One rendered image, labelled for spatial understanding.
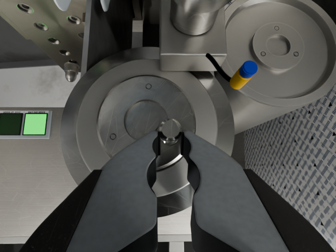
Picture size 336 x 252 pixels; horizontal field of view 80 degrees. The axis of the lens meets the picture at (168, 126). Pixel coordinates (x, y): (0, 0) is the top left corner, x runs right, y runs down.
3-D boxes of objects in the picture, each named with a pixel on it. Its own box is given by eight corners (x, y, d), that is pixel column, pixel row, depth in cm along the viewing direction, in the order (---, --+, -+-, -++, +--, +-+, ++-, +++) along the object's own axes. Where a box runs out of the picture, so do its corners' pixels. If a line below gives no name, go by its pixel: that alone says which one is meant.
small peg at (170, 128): (183, 139, 12) (160, 141, 12) (179, 144, 15) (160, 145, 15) (181, 116, 12) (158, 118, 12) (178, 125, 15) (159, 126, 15)
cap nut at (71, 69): (76, 62, 51) (74, 79, 50) (81, 68, 54) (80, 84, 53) (61, 62, 51) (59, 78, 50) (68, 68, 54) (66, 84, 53)
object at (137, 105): (133, 56, 16) (214, 106, 15) (136, 68, 18) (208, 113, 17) (75, 134, 15) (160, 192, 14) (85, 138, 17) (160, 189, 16)
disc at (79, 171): (230, 47, 19) (240, 219, 16) (228, 50, 19) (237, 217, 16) (68, 44, 18) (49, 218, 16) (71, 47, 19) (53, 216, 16)
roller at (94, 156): (215, 59, 17) (221, 198, 15) (184, 121, 43) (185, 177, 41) (81, 57, 17) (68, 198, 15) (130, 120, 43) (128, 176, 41)
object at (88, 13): (97, -83, 22) (85, 77, 18) (131, 44, 45) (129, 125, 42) (93, -83, 22) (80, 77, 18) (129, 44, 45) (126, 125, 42)
